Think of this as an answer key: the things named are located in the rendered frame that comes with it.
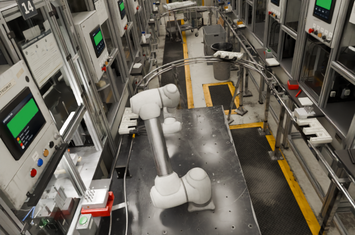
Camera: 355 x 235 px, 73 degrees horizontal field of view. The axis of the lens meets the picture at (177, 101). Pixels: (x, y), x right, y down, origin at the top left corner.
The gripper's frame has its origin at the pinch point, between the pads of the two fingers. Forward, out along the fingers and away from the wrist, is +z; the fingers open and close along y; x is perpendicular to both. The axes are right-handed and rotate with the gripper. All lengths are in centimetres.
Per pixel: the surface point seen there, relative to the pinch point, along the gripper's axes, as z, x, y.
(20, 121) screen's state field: 17, 84, 77
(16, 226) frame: 21, 109, 45
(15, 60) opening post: 21, 65, 96
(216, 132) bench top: -72, -11, -20
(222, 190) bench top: -67, 52, -20
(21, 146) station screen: 17, 90, 69
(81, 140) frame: 37.4, 17.4, 9.5
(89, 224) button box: 7, 90, 13
